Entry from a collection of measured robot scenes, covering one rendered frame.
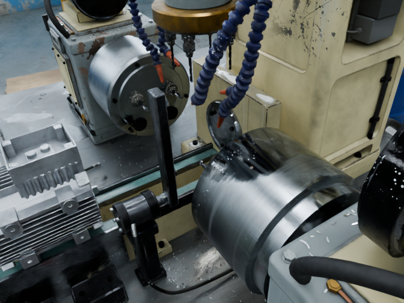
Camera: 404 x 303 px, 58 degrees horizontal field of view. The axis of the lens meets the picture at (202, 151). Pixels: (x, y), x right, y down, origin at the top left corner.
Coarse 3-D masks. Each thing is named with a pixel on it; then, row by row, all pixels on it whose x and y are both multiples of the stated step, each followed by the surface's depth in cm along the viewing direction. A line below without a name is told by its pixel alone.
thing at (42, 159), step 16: (48, 128) 72; (64, 128) 71; (0, 144) 68; (16, 144) 70; (32, 144) 72; (48, 144) 69; (64, 144) 67; (16, 160) 69; (32, 160) 64; (48, 160) 65; (64, 160) 67; (80, 160) 68; (16, 176) 63; (32, 176) 65; (48, 176) 67; (64, 176) 68; (32, 192) 66
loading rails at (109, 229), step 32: (192, 160) 98; (96, 192) 89; (128, 192) 90; (160, 192) 95; (192, 192) 87; (160, 224) 86; (192, 224) 93; (64, 256) 74; (96, 256) 79; (128, 256) 85; (160, 256) 87; (0, 288) 70; (32, 288) 74; (64, 288) 79
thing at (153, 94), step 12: (156, 96) 58; (156, 108) 59; (156, 120) 61; (156, 132) 64; (168, 132) 63; (156, 144) 66; (168, 144) 65; (168, 156) 66; (168, 168) 68; (168, 180) 69; (168, 192) 71; (168, 204) 74
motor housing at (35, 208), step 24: (0, 168) 69; (0, 192) 64; (48, 192) 68; (24, 216) 64; (48, 216) 67; (72, 216) 69; (96, 216) 72; (0, 240) 63; (24, 240) 66; (48, 240) 69; (0, 264) 66
